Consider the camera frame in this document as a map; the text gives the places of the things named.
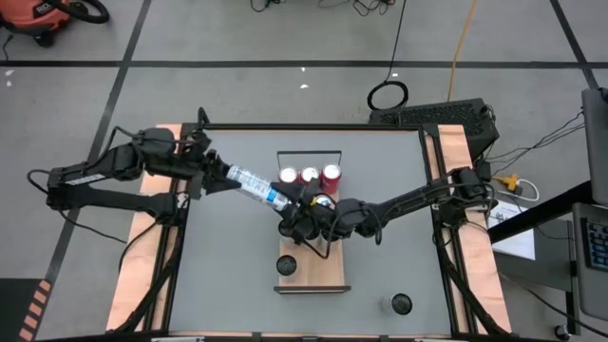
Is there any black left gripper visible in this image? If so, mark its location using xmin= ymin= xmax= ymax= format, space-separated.
xmin=187 ymin=150 xmax=241 ymax=200

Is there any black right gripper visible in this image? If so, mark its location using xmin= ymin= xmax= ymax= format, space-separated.
xmin=269 ymin=178 xmax=380 ymax=244

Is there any red orange Fanta can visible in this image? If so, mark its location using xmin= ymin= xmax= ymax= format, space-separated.
xmin=320 ymin=162 xmax=343 ymax=195
xmin=299 ymin=164 xmax=321 ymax=186
xmin=277 ymin=164 xmax=300 ymax=187

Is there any white Celsius can black lid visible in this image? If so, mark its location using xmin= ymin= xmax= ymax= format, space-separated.
xmin=275 ymin=255 xmax=298 ymax=277
xmin=226 ymin=163 xmax=292 ymax=213
xmin=380 ymin=293 xmax=413 ymax=318

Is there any wooden tray board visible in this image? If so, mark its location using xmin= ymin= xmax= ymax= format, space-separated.
xmin=273 ymin=149 xmax=352 ymax=295

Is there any black computer case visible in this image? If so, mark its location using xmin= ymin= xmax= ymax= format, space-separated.
xmin=368 ymin=97 xmax=501 ymax=161

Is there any yellow power plug adapter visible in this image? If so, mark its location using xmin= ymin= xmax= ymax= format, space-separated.
xmin=493 ymin=173 xmax=522 ymax=191

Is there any white paper sheet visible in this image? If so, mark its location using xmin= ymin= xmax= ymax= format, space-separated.
xmin=488 ymin=199 xmax=537 ymax=260

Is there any orange shop vacuum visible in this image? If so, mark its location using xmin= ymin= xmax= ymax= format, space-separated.
xmin=0 ymin=0 xmax=111 ymax=48

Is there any black stand beam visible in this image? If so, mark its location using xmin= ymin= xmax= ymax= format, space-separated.
xmin=488 ymin=180 xmax=595 ymax=243

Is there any black keyboard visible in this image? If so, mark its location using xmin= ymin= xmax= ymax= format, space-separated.
xmin=581 ymin=217 xmax=608 ymax=272

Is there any grey monitor panel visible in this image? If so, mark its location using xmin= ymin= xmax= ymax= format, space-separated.
xmin=581 ymin=87 xmax=608 ymax=191

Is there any black aluminium table frame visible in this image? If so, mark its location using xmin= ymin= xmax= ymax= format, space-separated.
xmin=106 ymin=106 xmax=514 ymax=342

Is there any black hanging cord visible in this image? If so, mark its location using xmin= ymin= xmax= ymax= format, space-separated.
xmin=366 ymin=0 xmax=410 ymax=112

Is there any yellow hanging cord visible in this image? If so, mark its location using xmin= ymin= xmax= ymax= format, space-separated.
xmin=446 ymin=0 xmax=479 ymax=104

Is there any white power cable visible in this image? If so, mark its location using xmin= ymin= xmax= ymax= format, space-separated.
xmin=477 ymin=178 xmax=542 ymax=203

